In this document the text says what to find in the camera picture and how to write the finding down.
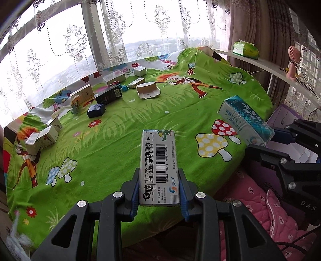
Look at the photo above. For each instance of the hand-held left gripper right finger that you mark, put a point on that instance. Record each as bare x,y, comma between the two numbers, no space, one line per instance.
183,200

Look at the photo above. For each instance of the green tissue pack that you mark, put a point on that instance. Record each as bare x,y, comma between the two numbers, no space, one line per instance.
244,50

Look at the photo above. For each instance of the pink handheld fan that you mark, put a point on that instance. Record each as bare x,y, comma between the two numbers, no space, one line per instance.
293,62

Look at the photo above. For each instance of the small white cube box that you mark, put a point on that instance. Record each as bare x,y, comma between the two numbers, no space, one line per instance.
140,71

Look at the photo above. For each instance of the flat white printed box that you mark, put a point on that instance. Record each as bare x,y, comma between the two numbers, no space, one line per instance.
136,83

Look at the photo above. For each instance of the white box green print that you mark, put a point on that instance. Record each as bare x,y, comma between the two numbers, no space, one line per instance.
47,136

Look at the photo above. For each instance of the white curved shelf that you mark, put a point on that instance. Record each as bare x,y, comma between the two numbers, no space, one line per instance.
263,65

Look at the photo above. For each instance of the white barcode medicine box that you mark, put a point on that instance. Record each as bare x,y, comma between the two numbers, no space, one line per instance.
159,165

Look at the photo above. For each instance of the blue toy piece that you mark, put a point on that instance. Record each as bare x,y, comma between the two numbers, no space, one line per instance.
124,88

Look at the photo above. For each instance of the small blue box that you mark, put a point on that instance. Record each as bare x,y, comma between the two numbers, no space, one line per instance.
96,110

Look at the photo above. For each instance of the white lace curtain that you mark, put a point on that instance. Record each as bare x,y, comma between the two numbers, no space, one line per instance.
50,50

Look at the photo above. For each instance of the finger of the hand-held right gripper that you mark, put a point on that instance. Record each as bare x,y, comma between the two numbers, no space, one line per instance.
265,155
283,134

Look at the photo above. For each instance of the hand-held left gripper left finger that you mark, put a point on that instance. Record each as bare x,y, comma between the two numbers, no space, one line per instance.
136,200

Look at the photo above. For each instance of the pink quilted cushion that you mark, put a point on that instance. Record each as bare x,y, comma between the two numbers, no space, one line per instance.
250,200

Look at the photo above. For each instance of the yellow cartoon box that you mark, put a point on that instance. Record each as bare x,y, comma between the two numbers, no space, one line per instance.
75,105

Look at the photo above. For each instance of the purple cardboard box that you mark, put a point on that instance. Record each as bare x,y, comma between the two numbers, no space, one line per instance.
280,114

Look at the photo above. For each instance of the black box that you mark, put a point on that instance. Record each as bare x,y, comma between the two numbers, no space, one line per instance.
108,95

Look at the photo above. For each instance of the green cartoon printed cloth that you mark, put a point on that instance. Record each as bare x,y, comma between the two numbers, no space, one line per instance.
150,118

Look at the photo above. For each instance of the long thin white box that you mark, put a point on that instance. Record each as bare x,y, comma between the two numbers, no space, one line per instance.
60,112

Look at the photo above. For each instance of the open white box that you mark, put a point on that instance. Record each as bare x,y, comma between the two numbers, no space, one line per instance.
148,90

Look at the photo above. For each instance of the white box barcode label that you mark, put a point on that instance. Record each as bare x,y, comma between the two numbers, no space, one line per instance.
32,144

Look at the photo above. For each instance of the white fluffy cloth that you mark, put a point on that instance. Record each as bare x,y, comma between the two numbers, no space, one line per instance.
17,236

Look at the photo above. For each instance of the grey window frame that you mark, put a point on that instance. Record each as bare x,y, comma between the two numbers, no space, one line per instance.
91,32

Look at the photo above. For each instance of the teal and white box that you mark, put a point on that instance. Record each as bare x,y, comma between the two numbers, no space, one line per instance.
243,118

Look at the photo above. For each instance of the cream box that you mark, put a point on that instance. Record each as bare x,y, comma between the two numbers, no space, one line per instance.
82,94

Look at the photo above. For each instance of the white and grey box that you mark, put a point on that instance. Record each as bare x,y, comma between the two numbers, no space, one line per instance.
113,77

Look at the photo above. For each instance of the brown drape curtain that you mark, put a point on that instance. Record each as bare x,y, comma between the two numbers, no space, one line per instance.
258,25

